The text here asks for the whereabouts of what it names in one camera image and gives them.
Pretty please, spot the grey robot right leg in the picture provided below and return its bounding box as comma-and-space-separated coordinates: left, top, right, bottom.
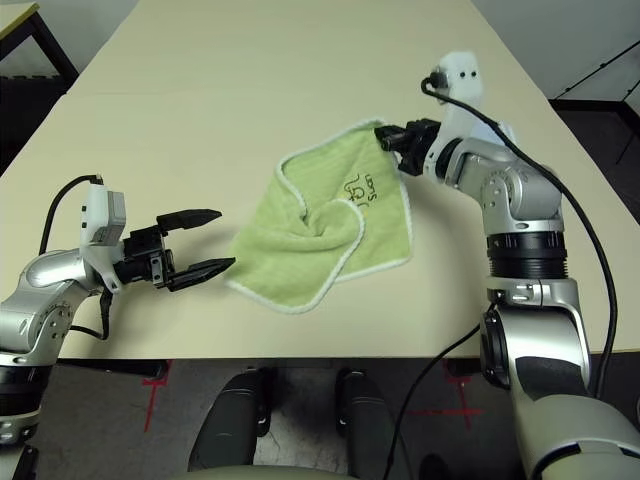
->
334, 367, 416, 480

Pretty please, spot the black camera cable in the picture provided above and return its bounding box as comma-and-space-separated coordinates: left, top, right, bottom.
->
420, 74, 617, 399
38, 173, 104, 254

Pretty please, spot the black left camera cable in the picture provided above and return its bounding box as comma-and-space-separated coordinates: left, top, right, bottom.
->
38, 173, 104, 254

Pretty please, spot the beige robot torso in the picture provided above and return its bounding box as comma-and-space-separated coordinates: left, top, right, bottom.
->
174, 464, 361, 480

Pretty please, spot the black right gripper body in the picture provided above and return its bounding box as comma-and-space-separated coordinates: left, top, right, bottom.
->
397, 118, 444, 177

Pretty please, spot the black foam floor mat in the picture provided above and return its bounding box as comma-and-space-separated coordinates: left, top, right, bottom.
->
0, 73, 69, 174

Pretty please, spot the black right camera cable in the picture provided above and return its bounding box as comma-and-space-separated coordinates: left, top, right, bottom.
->
420, 74, 617, 399

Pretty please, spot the side table with black legs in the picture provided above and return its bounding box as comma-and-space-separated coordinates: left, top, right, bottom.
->
0, 2, 81, 81

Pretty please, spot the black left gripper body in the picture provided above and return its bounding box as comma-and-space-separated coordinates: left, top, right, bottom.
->
113, 224, 176, 291

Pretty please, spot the black tripod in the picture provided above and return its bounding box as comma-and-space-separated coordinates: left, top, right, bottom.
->
549, 39, 640, 166

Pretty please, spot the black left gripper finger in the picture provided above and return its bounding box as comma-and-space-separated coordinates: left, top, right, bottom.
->
166, 257, 237, 294
156, 208, 223, 236

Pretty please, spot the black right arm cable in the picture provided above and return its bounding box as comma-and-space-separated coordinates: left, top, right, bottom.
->
382, 297, 501, 480

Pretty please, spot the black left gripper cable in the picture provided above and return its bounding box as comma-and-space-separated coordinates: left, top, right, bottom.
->
67, 291, 112, 342

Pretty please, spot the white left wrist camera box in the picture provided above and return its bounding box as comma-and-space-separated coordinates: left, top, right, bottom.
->
78, 182, 130, 295

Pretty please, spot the green towel with white trim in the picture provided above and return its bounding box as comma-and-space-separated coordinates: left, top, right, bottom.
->
225, 118, 416, 316

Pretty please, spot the red floor tape cross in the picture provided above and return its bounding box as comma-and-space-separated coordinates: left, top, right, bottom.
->
141, 359, 174, 432
407, 359, 485, 431

